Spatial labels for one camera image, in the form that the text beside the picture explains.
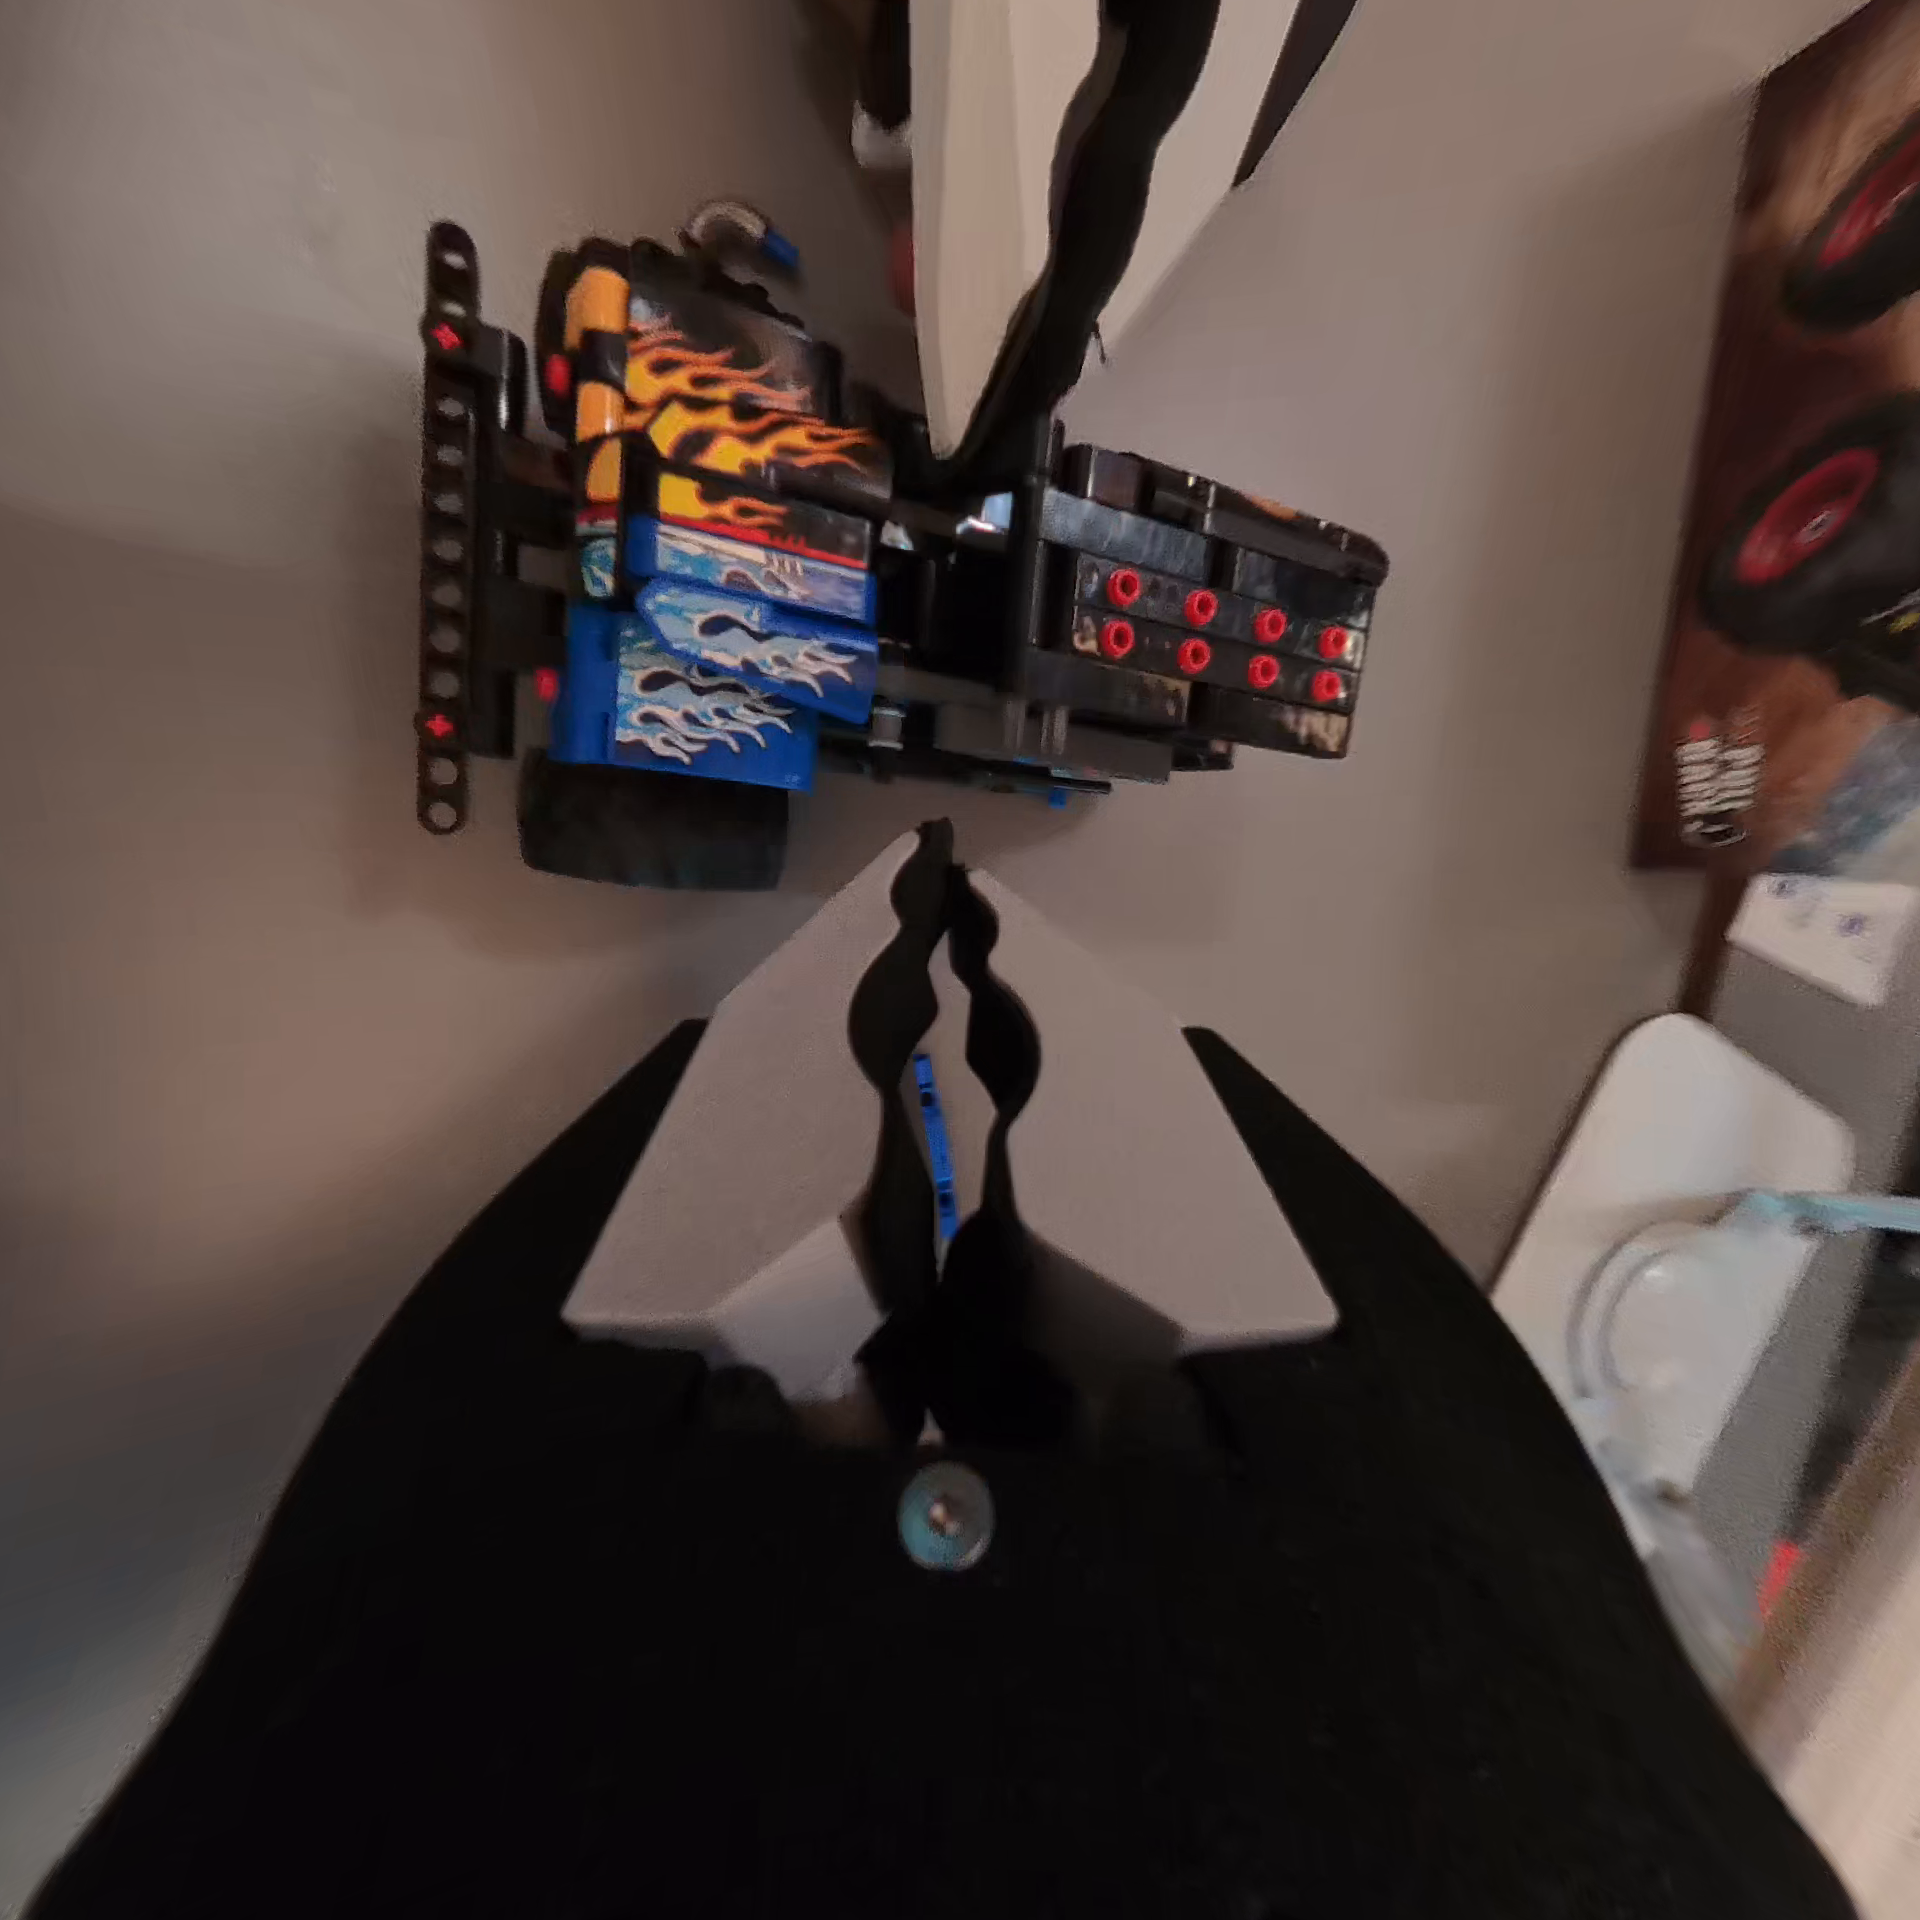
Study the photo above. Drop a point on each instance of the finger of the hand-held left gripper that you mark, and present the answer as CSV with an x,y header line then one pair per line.
x,y
974,224
1237,89

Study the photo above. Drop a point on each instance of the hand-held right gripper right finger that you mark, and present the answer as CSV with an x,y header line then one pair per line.
x,y
1154,1170

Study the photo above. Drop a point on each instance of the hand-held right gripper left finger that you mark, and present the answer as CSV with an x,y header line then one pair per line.
x,y
734,1154

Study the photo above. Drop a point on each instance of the blue lego pin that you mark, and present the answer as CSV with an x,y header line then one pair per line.
x,y
933,1142

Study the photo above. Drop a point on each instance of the lego truck with flame panels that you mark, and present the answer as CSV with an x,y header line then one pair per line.
x,y
720,452

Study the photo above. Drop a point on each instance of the lego box with truck picture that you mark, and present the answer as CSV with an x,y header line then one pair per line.
x,y
1799,599

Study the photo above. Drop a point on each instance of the white plastic tray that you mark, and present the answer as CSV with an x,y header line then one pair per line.
x,y
1681,1109

